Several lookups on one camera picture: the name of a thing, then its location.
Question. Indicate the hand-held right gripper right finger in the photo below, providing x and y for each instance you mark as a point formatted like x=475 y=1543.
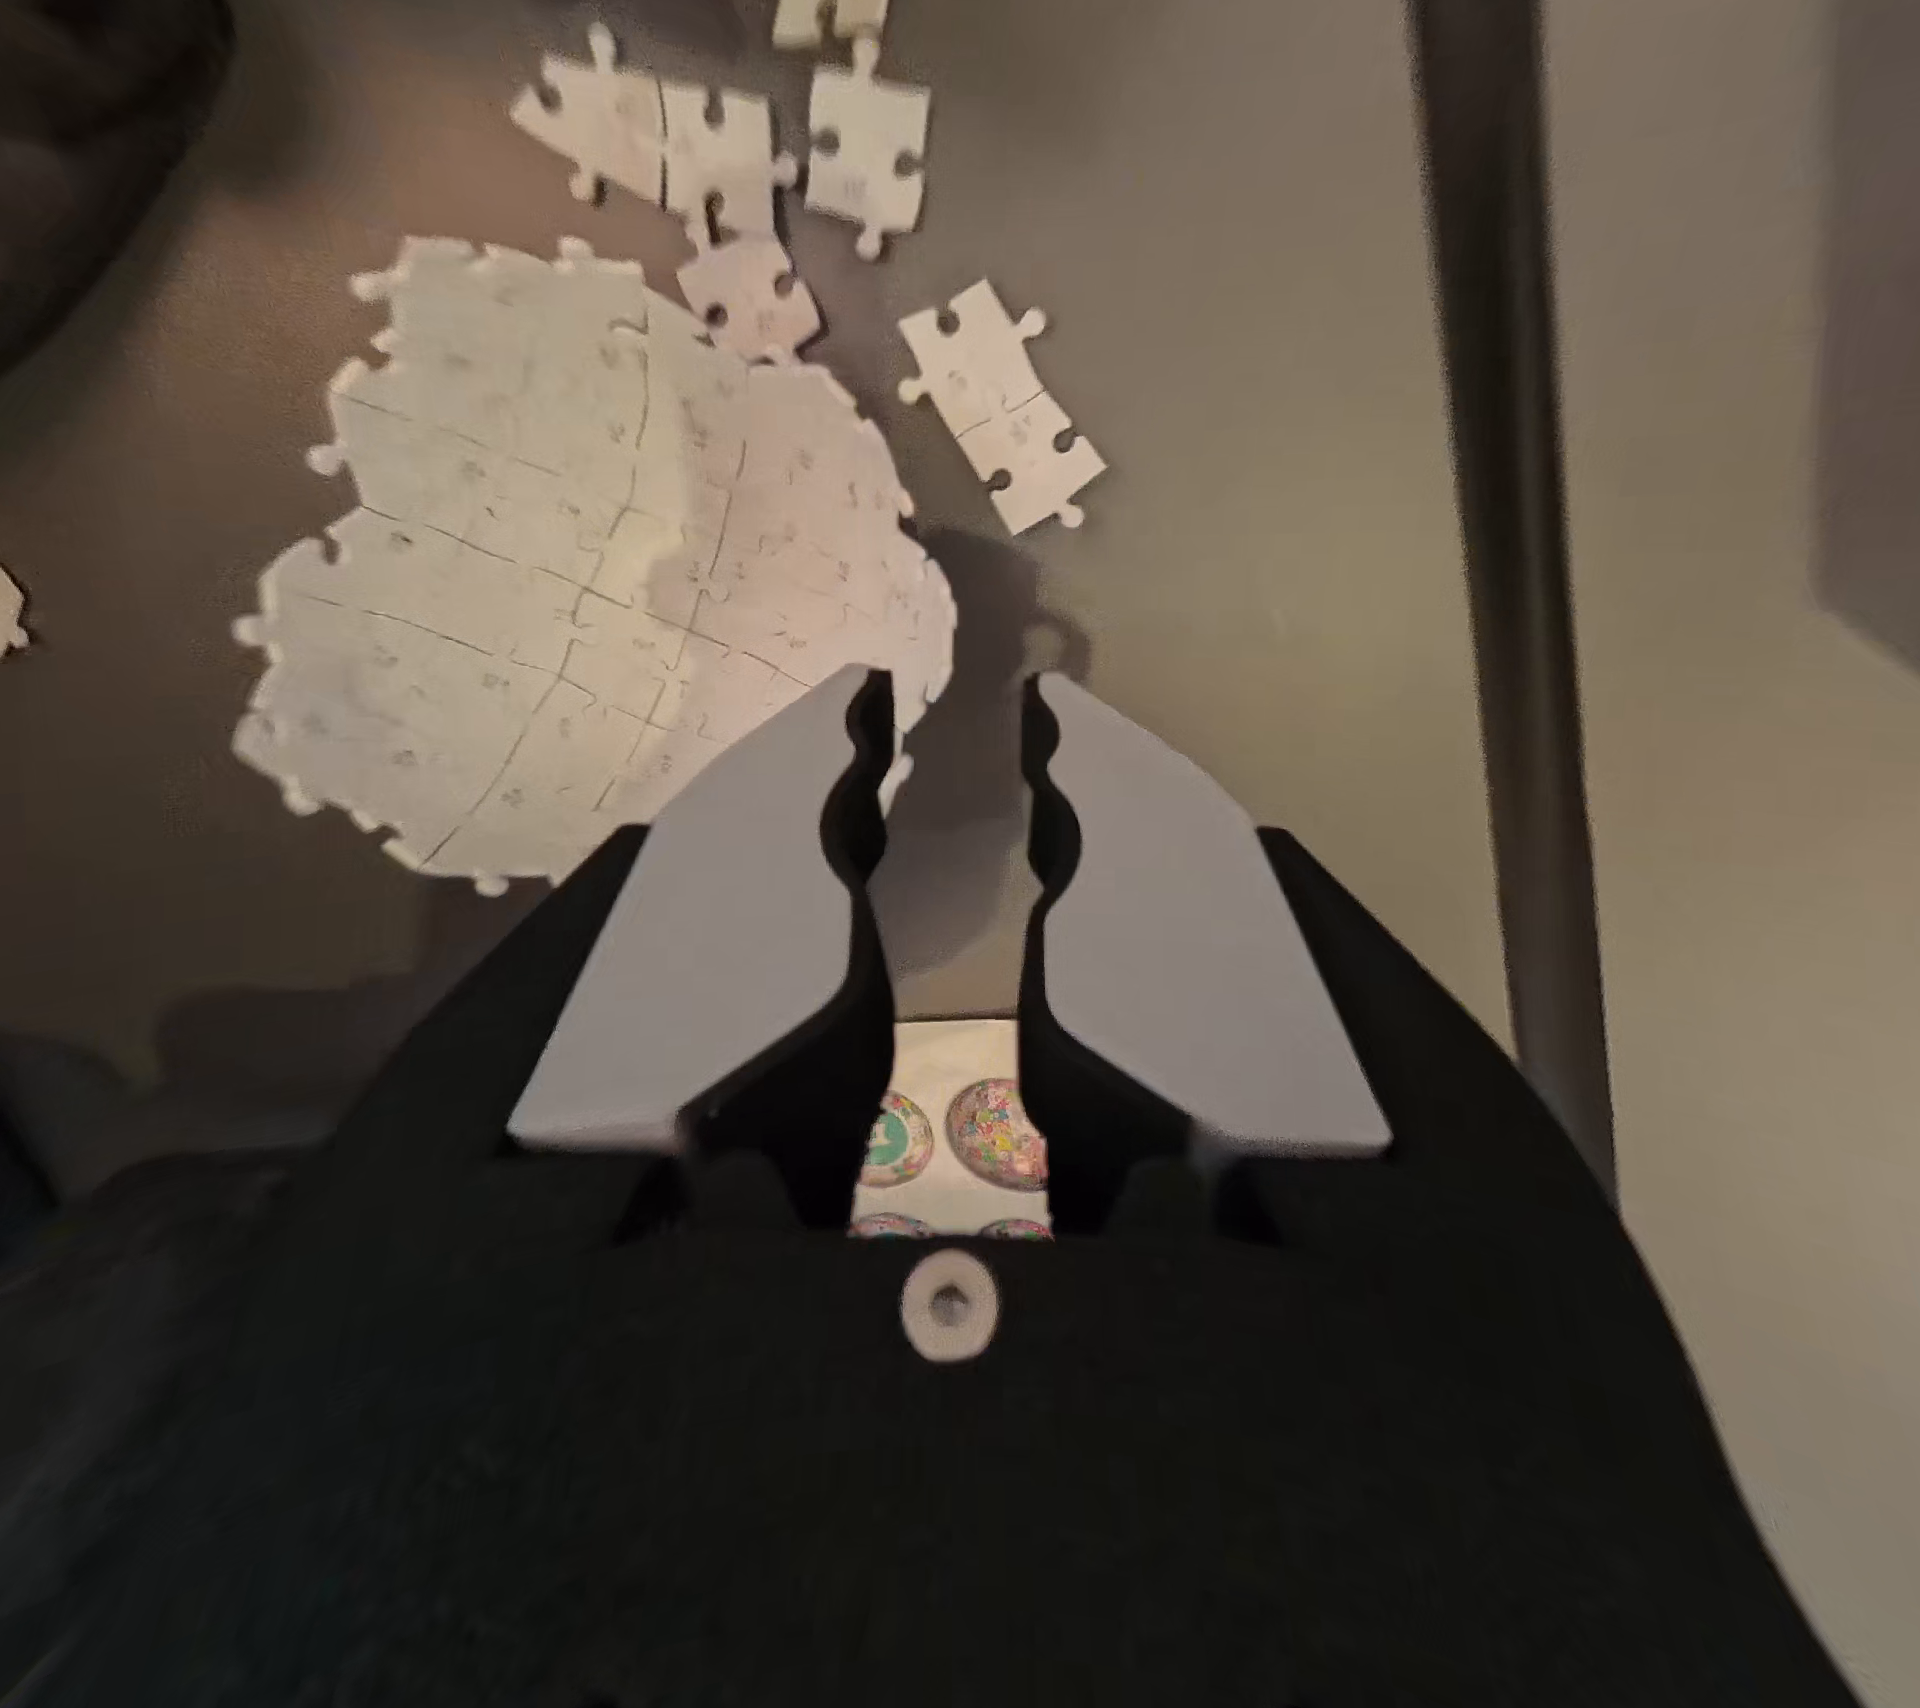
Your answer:
x=1200 y=989

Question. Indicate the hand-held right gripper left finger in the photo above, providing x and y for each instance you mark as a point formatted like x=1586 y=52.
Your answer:
x=705 y=973

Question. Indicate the puzzle pieces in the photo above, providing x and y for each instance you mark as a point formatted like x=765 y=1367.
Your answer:
x=870 y=132

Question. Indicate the partly built white puzzle ball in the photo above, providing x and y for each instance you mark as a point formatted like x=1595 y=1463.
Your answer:
x=524 y=569

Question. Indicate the person's left forearm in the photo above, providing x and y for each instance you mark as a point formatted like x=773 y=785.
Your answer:
x=90 y=59

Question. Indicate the single white puzzle piece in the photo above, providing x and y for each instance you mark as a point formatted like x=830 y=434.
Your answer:
x=9 y=613

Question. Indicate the printed instruction leaflet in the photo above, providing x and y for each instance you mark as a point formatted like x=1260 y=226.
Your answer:
x=960 y=1062

